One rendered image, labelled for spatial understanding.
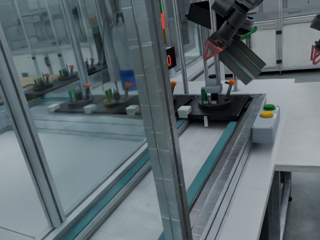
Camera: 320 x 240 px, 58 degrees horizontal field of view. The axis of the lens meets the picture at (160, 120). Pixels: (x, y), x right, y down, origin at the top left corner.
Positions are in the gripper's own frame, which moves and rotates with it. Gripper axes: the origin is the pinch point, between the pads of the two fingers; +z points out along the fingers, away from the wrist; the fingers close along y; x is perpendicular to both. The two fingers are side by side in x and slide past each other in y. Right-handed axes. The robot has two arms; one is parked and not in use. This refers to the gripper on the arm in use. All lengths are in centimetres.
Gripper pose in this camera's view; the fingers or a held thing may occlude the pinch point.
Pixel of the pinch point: (209, 55)
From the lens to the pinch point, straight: 119.2
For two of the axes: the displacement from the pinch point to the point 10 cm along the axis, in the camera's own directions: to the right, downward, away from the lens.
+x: 7.6, 6.4, -1.1
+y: -4.4, 3.8, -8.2
